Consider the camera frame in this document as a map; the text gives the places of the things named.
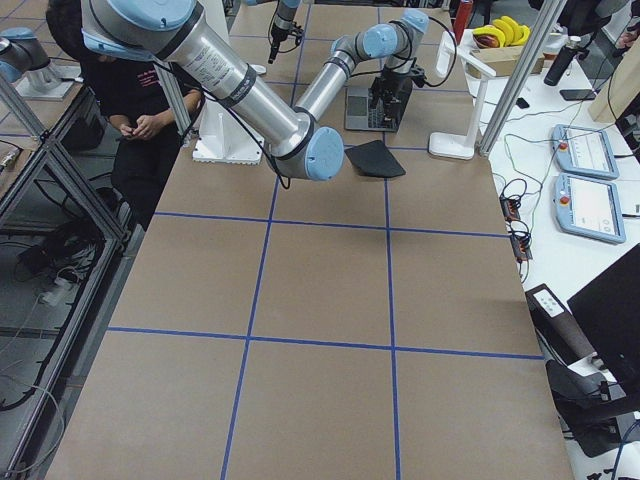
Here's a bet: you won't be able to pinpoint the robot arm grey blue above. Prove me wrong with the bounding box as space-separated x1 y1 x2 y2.
81 1 429 181
268 0 304 64

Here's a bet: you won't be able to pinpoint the black water bottle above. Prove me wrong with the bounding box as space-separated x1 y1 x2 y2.
543 36 582 86

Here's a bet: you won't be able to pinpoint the grey laptop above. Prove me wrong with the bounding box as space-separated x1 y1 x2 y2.
344 75 406 132

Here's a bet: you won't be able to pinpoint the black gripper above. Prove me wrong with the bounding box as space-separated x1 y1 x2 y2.
268 29 285 64
374 66 413 110

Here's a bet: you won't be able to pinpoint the yellow bananas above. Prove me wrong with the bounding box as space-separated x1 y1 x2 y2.
472 16 531 48

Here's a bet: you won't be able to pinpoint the black mouse pad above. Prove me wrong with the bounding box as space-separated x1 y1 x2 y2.
345 140 406 179

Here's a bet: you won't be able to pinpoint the upper blue teach pendant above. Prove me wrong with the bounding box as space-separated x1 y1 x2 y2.
551 124 619 180

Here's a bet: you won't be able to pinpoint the cardboard box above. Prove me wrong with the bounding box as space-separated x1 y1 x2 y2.
466 46 545 78

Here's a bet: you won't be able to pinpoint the blue teach pendant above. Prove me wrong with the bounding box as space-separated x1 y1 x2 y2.
551 124 619 180
553 173 626 244

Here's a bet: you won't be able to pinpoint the white desk lamp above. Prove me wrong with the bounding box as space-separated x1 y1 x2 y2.
428 31 496 160

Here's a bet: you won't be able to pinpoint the white computer mouse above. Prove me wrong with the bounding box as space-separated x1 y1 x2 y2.
251 64 267 76

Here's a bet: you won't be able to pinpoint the seated person in black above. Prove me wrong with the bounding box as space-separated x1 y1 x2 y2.
46 1 183 229

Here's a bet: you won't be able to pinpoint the black smartphone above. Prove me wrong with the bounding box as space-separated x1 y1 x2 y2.
559 89 597 102

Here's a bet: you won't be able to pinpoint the lower blue teach pendant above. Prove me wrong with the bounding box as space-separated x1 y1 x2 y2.
553 173 626 244

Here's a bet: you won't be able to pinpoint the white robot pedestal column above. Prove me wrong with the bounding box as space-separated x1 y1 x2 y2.
193 0 262 165

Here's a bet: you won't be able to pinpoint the black monitor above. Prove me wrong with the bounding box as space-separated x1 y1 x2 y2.
568 246 639 392

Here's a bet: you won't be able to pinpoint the red cylinder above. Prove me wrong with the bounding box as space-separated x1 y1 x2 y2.
453 0 474 44

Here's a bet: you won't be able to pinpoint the aluminium frame post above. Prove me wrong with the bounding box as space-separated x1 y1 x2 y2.
477 0 567 157

